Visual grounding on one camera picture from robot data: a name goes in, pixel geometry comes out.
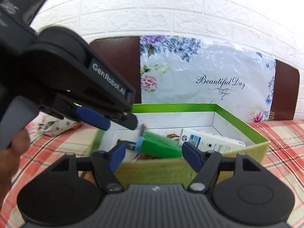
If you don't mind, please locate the white HP box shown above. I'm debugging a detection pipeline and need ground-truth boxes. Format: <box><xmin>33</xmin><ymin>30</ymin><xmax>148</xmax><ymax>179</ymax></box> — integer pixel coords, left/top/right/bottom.
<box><xmin>179</xmin><ymin>129</ymin><xmax>246</xmax><ymax>153</ymax></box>

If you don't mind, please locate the floral drawstring pouch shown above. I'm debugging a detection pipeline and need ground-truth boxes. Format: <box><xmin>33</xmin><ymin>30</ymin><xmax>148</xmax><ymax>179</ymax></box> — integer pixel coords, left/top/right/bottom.
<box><xmin>33</xmin><ymin>112</ymin><xmax>82</xmax><ymax>137</ymax></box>

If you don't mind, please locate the small green box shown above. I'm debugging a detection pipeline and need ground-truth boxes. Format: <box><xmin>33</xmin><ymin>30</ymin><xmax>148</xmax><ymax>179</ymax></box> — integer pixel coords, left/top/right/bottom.
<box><xmin>140</xmin><ymin>131</ymin><xmax>182</xmax><ymax>158</ymax></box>

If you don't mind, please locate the person left hand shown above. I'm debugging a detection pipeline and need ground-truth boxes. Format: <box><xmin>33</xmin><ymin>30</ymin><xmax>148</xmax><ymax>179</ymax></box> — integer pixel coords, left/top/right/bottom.
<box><xmin>0</xmin><ymin>129</ymin><xmax>30</xmax><ymax>208</ymax></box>

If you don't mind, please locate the large green open box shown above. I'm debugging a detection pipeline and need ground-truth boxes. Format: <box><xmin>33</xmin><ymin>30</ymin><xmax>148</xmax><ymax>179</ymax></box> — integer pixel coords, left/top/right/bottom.
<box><xmin>97</xmin><ymin>104</ymin><xmax>269</xmax><ymax>187</ymax></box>

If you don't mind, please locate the dark brown headboard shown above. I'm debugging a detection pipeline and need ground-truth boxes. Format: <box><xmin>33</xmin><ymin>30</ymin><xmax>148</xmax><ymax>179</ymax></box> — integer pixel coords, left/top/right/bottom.
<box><xmin>90</xmin><ymin>36</ymin><xmax>300</xmax><ymax>120</ymax></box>

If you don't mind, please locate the plaid red green bedspread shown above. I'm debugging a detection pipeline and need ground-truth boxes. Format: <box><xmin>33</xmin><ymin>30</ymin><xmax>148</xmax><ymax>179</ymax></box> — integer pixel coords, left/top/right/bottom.
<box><xmin>1</xmin><ymin>120</ymin><xmax>303</xmax><ymax>227</ymax></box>

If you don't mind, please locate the floral Beautiful Day pillow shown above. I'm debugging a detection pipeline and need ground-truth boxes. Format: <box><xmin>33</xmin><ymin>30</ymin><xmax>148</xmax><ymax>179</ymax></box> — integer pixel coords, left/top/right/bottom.
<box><xmin>140</xmin><ymin>35</ymin><xmax>276</xmax><ymax>123</ymax></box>

